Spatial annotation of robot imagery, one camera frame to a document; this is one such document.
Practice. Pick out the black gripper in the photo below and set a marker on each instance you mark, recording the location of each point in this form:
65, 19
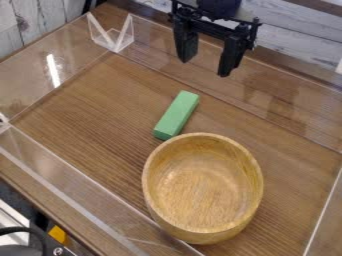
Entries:
218, 18

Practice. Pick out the green rectangular block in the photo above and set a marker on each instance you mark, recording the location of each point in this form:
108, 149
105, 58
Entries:
176, 115

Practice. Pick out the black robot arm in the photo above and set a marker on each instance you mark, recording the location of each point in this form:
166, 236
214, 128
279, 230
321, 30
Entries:
214, 18

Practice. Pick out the clear acrylic corner bracket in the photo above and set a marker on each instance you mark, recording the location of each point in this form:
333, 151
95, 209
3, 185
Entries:
113, 40

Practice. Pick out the black device with yellow label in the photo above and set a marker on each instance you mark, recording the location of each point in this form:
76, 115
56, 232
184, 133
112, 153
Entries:
21, 240

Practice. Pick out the brown wooden bowl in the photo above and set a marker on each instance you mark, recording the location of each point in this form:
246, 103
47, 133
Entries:
203, 186

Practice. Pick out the clear acrylic front wall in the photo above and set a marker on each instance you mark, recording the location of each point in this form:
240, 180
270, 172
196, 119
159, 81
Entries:
109, 226

